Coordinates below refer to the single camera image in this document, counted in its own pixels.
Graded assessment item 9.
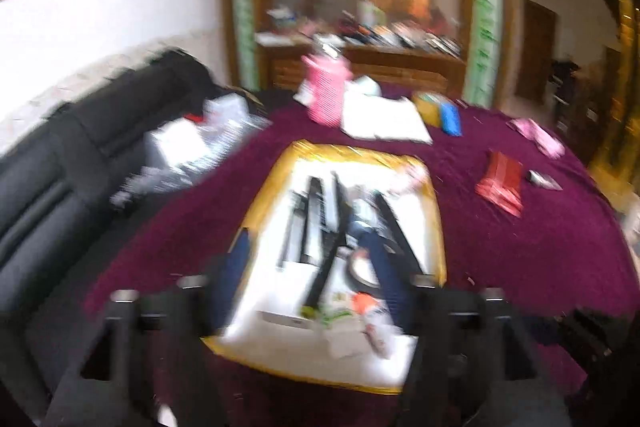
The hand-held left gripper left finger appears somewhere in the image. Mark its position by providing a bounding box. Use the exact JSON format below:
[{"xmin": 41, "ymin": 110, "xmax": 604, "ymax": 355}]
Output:
[{"xmin": 45, "ymin": 227, "xmax": 251, "ymax": 427}]

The white notebook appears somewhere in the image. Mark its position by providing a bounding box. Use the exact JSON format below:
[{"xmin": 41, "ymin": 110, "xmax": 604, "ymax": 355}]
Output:
[{"xmin": 340, "ymin": 94, "xmax": 433, "ymax": 145}]

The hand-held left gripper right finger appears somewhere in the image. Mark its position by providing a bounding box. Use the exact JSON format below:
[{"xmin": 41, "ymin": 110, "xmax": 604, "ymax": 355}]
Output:
[{"xmin": 357, "ymin": 229, "xmax": 551, "ymax": 427}]

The small orange cap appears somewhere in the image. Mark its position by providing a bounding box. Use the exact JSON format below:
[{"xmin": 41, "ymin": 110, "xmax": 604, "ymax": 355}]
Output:
[{"xmin": 352, "ymin": 292, "xmax": 376, "ymax": 315}]

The purple tablecloth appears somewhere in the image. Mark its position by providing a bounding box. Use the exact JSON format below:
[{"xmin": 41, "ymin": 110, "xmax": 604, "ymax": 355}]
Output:
[{"xmin": 85, "ymin": 89, "xmax": 640, "ymax": 427}]

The small grey packet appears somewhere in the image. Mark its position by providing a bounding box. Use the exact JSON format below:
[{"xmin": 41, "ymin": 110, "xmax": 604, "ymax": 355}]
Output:
[{"xmin": 527, "ymin": 169, "xmax": 563, "ymax": 192}]

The red plastic packet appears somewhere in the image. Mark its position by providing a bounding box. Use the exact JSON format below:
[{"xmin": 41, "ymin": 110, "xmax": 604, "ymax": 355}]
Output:
[{"xmin": 475, "ymin": 150, "xmax": 525, "ymax": 218}]

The wooden cabinet with clutter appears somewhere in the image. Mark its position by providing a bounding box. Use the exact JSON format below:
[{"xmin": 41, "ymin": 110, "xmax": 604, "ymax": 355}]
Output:
[{"xmin": 255, "ymin": 4, "xmax": 463, "ymax": 58}]

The green and white small box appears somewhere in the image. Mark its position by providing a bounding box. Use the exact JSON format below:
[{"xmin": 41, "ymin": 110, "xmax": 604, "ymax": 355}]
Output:
[{"xmin": 320, "ymin": 289, "xmax": 361, "ymax": 328}]

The golden door frame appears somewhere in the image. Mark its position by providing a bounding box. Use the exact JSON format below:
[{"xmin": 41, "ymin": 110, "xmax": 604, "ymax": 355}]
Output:
[{"xmin": 587, "ymin": 0, "xmax": 640, "ymax": 192}]

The clear plastic bag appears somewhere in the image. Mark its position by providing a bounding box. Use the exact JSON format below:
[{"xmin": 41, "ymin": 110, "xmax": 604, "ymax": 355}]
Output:
[{"xmin": 145, "ymin": 94, "xmax": 271, "ymax": 172}]

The brown packing tape roll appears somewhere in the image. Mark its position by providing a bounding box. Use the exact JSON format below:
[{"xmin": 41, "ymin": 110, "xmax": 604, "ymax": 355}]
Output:
[{"xmin": 412, "ymin": 92, "xmax": 448, "ymax": 128}]

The black leather sofa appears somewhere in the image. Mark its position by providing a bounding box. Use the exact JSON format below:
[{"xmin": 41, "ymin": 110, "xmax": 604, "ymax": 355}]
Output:
[{"xmin": 0, "ymin": 49, "xmax": 226, "ymax": 408}]

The wooden glass cabinet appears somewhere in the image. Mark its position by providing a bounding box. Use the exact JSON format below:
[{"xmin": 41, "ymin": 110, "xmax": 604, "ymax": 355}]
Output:
[{"xmin": 220, "ymin": 0, "xmax": 516, "ymax": 108}]

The white folded towel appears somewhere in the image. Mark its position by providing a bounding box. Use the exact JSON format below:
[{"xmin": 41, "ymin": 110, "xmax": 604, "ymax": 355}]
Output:
[{"xmin": 350, "ymin": 77, "xmax": 383, "ymax": 100}]

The bottle in pink crochet sleeve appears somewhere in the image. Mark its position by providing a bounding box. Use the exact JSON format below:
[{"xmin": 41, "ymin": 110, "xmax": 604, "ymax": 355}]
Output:
[{"xmin": 302, "ymin": 42, "xmax": 353, "ymax": 125}]

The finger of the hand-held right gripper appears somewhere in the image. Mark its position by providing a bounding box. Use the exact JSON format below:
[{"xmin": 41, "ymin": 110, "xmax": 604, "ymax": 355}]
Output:
[{"xmin": 522, "ymin": 314, "xmax": 566, "ymax": 345}]

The blue battery pack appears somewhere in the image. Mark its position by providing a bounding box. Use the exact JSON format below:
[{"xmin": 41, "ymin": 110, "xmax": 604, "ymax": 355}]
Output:
[{"xmin": 437, "ymin": 102, "xmax": 463, "ymax": 136}]

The grey plastic bag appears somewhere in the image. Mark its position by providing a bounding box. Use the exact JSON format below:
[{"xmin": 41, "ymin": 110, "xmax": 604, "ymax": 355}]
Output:
[{"xmin": 110, "ymin": 164, "xmax": 201, "ymax": 210}]

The gold tray with white lining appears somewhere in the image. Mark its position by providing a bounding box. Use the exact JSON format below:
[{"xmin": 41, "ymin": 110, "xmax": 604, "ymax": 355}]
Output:
[{"xmin": 202, "ymin": 139, "xmax": 448, "ymax": 395}]

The wooden door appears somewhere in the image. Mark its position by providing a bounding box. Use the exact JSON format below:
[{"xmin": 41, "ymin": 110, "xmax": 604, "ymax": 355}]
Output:
[{"xmin": 517, "ymin": 0, "xmax": 558, "ymax": 108}]

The pink cloth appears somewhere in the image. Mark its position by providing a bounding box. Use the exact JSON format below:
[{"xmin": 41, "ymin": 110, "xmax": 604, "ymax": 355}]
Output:
[{"xmin": 507, "ymin": 117, "xmax": 566, "ymax": 158}]

